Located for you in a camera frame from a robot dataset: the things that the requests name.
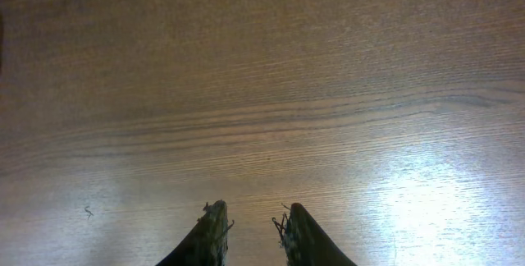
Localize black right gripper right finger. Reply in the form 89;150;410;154
272;203;357;266

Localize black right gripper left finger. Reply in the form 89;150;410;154
157;199;229;266

